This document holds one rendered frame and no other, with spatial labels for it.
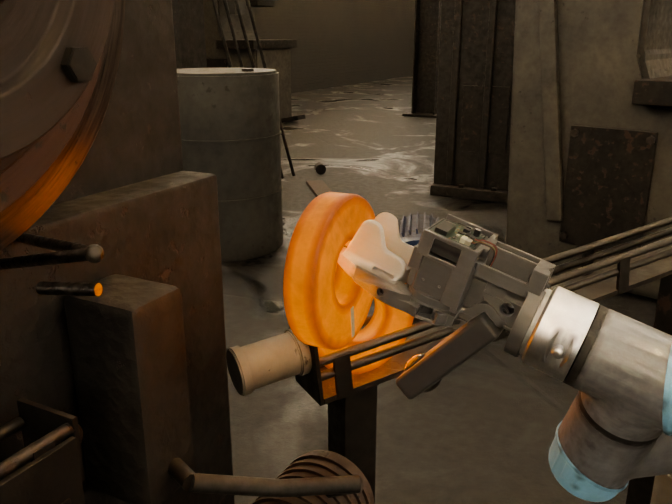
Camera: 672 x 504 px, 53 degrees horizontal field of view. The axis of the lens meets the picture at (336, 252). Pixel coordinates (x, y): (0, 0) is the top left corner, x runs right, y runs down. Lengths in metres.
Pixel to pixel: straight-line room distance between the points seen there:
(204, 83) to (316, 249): 2.58
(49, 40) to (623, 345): 0.48
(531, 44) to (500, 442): 1.75
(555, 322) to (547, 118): 2.46
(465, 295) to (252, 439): 1.37
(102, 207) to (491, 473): 1.31
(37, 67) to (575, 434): 0.53
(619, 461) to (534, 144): 2.50
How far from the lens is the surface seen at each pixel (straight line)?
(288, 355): 0.83
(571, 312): 0.60
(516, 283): 0.61
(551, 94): 3.02
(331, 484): 0.82
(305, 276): 0.61
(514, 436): 1.99
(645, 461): 0.69
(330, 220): 0.63
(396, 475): 1.79
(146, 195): 0.83
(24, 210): 0.59
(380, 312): 0.90
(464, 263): 0.59
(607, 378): 0.60
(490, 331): 0.62
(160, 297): 0.72
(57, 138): 0.58
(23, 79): 0.48
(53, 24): 0.51
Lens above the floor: 1.05
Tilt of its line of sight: 18 degrees down
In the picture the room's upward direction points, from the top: straight up
